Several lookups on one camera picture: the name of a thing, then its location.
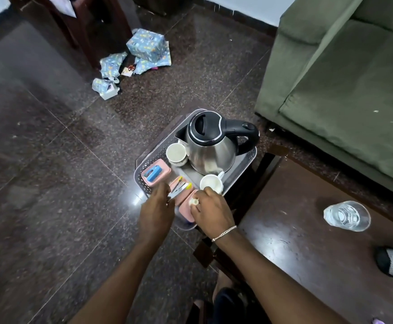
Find blue wrapped gift box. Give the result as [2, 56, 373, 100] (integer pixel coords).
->
[126, 28, 167, 63]

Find clear grey plastic tray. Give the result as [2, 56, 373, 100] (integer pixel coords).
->
[134, 109, 258, 231]

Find dark wooden cabinet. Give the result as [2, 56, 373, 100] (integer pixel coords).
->
[7, 0, 133, 70]

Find silver chain bracelet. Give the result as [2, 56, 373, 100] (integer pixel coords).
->
[211, 225, 237, 242]

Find person's right forearm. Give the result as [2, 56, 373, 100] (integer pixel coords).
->
[213, 227, 349, 324]

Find small half wrapped white box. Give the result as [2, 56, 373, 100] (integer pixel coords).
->
[92, 77, 120, 101]

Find glass of water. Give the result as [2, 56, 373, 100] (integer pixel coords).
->
[323, 201, 371, 232]

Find white paper sheet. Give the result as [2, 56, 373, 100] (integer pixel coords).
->
[46, 0, 77, 18]

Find person's left forearm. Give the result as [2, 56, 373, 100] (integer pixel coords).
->
[69, 229, 173, 324]

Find long pink box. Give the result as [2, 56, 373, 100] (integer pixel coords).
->
[168, 176, 200, 223]

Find green fabric sofa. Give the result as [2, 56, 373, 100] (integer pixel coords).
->
[254, 0, 393, 203]

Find small pink box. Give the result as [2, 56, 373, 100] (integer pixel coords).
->
[141, 159, 171, 186]

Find blue packets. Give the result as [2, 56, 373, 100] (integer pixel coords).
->
[146, 166, 162, 182]

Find dark wooden coffee table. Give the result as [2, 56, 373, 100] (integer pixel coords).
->
[192, 145, 393, 324]

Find person's left hand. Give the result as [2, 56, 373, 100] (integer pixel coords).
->
[138, 181, 176, 245]

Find crumpled blue wrapping paper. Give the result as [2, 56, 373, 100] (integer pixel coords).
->
[99, 52, 128, 80]

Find person's leg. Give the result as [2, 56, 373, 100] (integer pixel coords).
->
[186, 271, 273, 324]

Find flat blue wrapping paper sheet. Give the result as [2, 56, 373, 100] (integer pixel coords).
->
[134, 41, 172, 75]

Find person's right hand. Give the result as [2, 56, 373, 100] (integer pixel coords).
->
[189, 186, 236, 241]

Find steel electric kettle black handle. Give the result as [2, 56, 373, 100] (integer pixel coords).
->
[175, 110, 260, 176]

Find white ceramic cup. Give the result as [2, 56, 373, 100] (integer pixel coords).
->
[200, 171, 225, 195]
[166, 142, 189, 167]

